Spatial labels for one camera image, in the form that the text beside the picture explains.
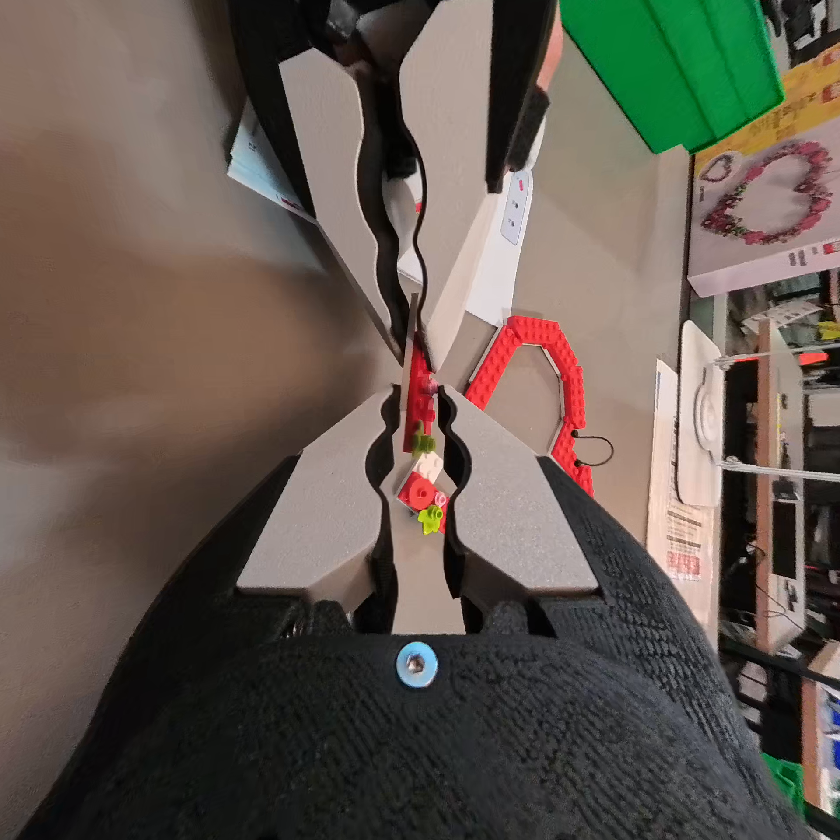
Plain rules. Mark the white printed paper sheet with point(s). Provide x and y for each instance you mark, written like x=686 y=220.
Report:
x=663 y=525

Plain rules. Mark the white instruction booklet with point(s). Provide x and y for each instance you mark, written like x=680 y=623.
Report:
x=499 y=275

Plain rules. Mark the green crate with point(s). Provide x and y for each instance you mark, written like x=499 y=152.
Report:
x=784 y=784

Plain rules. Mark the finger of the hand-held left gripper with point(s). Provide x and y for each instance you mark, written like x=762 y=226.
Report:
x=328 y=144
x=453 y=118

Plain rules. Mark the wooden shelf post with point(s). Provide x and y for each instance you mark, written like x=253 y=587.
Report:
x=768 y=407

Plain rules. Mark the lego box with heart wreath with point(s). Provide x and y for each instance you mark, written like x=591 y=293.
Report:
x=754 y=262

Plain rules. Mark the person's left hand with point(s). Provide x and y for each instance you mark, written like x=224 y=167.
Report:
x=555 y=49

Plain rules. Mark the thin metal rod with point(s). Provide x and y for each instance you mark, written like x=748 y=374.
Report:
x=774 y=358
x=774 y=468

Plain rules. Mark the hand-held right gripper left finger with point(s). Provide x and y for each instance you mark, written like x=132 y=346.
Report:
x=315 y=518

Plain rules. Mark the red lego heart frame half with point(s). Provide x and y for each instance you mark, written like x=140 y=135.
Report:
x=571 y=380

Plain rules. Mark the green plastic bin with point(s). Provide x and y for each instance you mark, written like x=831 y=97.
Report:
x=676 y=65

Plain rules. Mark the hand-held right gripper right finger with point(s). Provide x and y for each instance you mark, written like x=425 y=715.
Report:
x=518 y=525

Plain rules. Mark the red lego segment with flowers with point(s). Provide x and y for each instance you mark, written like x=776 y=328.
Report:
x=417 y=394

